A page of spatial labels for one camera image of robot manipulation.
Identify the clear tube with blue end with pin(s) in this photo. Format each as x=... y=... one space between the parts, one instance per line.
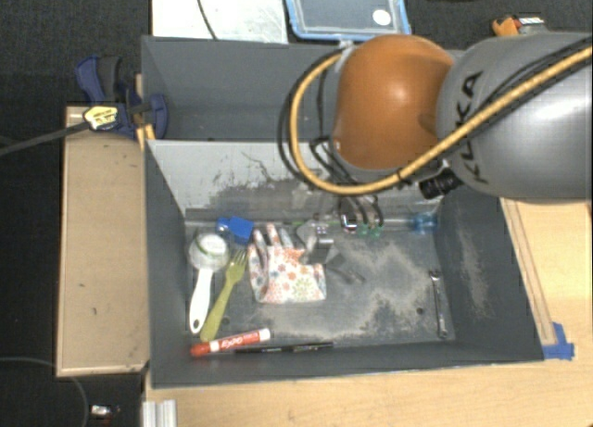
x=424 y=222

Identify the black pen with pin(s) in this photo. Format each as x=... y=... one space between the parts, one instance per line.
x=287 y=347

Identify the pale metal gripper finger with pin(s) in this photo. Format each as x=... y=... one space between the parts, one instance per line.
x=319 y=230
x=325 y=249

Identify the blue plastic clip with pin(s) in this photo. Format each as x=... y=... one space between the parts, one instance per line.
x=238 y=228

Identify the grey metal bin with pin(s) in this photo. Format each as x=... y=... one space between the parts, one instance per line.
x=394 y=295

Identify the red marker pen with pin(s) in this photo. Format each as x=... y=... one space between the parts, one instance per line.
x=229 y=342

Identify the floral print glove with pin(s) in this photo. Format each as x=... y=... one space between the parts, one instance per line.
x=287 y=277

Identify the white measuring cup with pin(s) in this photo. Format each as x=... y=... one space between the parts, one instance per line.
x=207 y=254

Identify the pale wood flat board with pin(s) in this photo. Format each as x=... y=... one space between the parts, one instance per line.
x=104 y=254

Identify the black cylinder on white bracket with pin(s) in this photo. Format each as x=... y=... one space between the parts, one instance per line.
x=437 y=184

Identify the yellow-green plastic fork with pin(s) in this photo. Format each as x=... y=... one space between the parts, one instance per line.
x=227 y=288

